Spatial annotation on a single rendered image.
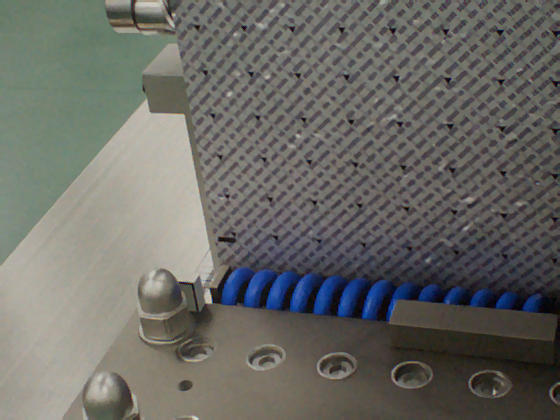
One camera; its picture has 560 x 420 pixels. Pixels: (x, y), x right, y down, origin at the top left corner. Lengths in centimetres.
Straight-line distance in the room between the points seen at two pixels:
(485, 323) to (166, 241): 45
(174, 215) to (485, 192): 47
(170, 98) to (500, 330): 29
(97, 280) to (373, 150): 40
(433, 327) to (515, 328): 5
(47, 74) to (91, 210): 261
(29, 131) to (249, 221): 266
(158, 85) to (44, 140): 251
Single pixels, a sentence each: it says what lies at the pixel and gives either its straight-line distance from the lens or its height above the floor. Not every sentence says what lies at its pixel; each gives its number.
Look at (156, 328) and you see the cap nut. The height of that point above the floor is 104.
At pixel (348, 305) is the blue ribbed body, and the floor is 104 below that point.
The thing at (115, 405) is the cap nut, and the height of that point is 106.
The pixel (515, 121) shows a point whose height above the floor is 115.
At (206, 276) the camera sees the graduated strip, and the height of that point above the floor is 90.
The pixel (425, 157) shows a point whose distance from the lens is 66.
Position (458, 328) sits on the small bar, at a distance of 65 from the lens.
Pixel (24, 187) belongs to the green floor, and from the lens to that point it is 307.
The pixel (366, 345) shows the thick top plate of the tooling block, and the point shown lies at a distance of 67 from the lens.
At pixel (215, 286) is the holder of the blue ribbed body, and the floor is 104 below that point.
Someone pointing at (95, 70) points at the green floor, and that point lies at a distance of 366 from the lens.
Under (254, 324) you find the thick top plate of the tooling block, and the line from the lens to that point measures 70.
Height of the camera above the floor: 146
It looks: 32 degrees down
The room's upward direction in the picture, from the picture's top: 8 degrees counter-clockwise
